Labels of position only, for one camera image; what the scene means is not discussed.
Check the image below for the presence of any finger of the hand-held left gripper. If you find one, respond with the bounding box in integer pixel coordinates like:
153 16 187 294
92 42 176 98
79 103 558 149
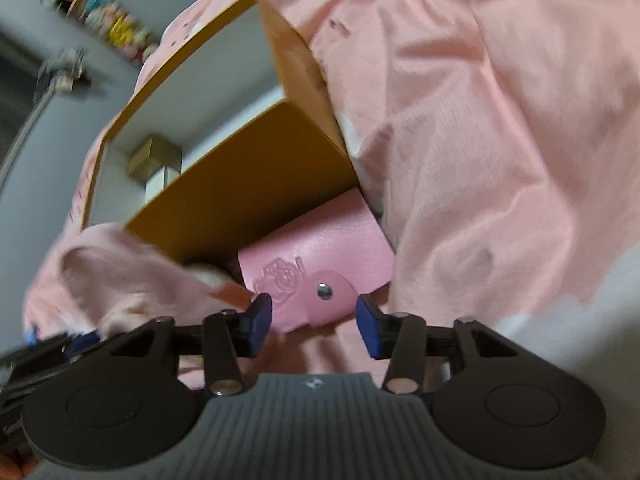
64 329 108 361

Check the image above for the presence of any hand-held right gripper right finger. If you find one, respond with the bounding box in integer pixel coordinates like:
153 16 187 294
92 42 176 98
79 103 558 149
355 294 531 395

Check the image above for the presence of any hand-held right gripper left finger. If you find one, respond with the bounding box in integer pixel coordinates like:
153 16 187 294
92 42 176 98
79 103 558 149
102 293 273 397

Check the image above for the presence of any pink snap card wallet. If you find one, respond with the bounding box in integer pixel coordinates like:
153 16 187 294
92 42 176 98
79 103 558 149
237 187 397 333

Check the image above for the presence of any orange cardboard box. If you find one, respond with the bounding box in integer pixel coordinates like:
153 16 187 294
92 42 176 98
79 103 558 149
80 0 396 271

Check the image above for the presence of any gold cube box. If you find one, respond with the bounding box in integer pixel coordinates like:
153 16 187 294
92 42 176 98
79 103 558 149
127 135 183 183

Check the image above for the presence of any pink printed blanket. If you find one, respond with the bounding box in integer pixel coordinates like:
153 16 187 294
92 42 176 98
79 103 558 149
22 0 640 480

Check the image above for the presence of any grey striped cloth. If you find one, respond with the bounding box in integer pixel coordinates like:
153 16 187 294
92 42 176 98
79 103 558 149
37 47 93 93

